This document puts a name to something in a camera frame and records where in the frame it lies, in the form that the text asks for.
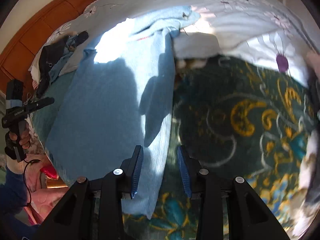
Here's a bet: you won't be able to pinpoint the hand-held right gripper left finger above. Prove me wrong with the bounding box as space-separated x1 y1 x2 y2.
34 145 145 240

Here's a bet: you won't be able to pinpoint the grey leaf-print sheet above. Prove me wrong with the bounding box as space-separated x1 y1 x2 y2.
24 112 50 155

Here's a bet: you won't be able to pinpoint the light blue floral duvet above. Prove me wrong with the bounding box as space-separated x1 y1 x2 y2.
100 0 318 88

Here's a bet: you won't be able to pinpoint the blue ribbed-hem pants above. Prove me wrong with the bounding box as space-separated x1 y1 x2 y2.
49 35 80 84

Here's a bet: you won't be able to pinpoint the beige white fuzzy sweater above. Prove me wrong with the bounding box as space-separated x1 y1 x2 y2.
29 55 44 85

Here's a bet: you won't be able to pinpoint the person's left hand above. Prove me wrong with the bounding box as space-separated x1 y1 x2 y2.
9 121 31 155

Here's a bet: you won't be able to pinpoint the pink quilt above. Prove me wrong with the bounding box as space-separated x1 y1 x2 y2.
24 152 70 228

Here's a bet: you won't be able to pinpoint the blue sweater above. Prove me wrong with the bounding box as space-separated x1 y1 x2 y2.
45 5 202 220

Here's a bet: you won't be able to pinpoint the light blue floral pillow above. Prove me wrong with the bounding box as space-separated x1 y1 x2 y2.
46 2 105 53

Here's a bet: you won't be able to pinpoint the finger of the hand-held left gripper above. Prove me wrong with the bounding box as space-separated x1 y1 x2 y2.
24 97 55 112

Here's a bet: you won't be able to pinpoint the dark grey fleece jacket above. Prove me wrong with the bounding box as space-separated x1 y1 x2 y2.
37 31 89 98

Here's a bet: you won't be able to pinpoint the wooden headboard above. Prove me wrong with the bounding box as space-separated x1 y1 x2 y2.
0 0 110 90

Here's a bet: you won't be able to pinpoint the person's left forearm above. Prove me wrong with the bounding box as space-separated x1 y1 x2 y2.
0 155 40 240

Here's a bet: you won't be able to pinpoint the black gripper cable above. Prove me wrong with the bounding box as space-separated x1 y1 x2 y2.
23 159 42 205

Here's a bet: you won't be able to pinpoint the green floral blanket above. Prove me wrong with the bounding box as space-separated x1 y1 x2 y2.
32 55 315 240

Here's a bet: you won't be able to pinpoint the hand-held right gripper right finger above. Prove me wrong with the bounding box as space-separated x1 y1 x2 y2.
177 145 288 240

